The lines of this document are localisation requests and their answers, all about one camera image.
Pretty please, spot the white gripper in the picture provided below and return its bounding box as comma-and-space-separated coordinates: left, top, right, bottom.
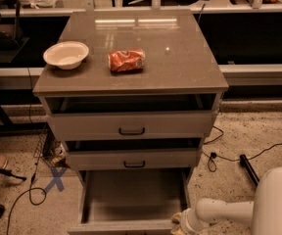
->
170, 209, 209, 235

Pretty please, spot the grey drawer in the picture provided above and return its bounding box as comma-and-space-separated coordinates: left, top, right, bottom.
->
48, 94, 217, 141
67, 138, 202, 170
69, 168, 191, 235

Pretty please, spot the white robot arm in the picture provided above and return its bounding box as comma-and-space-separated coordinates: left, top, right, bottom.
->
171, 167, 282, 235

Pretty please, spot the grey drawer cabinet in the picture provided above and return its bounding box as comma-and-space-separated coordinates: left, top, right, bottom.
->
32, 9, 230, 181

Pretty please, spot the black metal bar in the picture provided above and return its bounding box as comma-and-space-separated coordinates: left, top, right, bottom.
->
240, 155, 259, 186

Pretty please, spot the blue tape cross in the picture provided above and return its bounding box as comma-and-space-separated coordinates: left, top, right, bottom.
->
44, 167, 68, 193

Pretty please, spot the crushed orange soda can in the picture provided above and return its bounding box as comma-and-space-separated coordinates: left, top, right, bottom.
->
108, 49, 145, 72

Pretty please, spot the black stick tool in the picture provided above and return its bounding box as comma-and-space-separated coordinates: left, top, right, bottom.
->
0, 168, 26, 181

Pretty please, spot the white paper bowl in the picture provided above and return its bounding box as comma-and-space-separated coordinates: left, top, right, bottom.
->
43, 41, 89, 71

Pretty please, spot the black floor cable right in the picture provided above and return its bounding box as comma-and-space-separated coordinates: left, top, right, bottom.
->
202, 125, 282, 173

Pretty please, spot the black floor cable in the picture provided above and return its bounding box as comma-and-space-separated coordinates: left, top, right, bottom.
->
202, 125, 282, 173
5, 120, 49, 235

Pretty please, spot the wire basket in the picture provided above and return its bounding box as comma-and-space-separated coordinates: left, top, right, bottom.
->
33, 128, 66, 167

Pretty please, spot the black floor cable left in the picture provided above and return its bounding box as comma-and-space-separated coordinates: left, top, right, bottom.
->
5, 120, 49, 235

